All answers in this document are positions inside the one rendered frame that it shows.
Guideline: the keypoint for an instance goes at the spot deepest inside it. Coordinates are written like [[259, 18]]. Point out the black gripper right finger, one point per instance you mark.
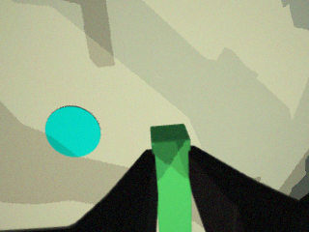
[[228, 200]]

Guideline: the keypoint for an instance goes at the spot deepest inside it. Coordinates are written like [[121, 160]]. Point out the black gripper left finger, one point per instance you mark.
[[130, 206]]

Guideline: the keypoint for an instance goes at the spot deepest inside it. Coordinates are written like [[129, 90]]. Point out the green rectangular post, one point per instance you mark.
[[170, 145]]

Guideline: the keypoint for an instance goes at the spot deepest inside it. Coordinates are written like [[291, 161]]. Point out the cyan circle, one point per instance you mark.
[[72, 131]]

